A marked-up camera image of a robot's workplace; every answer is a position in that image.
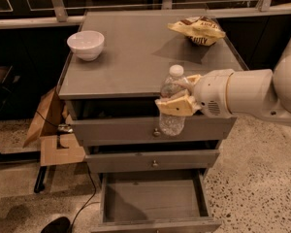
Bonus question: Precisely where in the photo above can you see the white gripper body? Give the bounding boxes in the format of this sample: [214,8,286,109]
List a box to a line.
[193,69,234,118]

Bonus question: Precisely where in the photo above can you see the clear plastic water bottle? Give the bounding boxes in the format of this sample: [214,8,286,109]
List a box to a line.
[159,65,190,136]

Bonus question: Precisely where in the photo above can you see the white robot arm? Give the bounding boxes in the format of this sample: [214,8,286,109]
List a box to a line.
[155,38,291,126]

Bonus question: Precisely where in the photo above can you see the grey middle drawer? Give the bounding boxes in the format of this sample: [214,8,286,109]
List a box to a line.
[85,140,221,173]

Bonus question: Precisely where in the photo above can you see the grey drawer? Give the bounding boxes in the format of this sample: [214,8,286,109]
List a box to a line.
[66,97,236,147]
[92,170,221,233]
[85,140,221,173]

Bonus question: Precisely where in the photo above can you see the grey top drawer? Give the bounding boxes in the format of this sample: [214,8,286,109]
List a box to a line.
[66,97,236,147]

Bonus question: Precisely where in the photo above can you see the grey drawer cabinet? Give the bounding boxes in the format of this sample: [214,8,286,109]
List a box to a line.
[56,9,257,233]

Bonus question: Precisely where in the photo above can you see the grey bottom drawer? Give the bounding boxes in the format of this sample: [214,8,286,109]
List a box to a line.
[92,170,221,233]

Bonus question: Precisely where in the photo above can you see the yellow chip bag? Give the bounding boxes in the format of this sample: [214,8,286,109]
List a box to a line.
[168,17,226,47]

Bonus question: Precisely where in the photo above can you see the white ceramic bowl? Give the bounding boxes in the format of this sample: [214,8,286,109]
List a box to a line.
[67,30,105,61]

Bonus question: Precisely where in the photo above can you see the brown cardboard box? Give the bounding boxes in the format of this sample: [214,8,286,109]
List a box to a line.
[23,87,85,166]

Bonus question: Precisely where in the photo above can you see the black stand leg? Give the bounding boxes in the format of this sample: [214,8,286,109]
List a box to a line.
[34,166,48,193]

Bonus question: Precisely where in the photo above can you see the black shoe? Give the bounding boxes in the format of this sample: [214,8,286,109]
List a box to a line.
[41,216,70,233]

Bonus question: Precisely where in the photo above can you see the black cable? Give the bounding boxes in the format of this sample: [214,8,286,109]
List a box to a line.
[34,110,99,233]

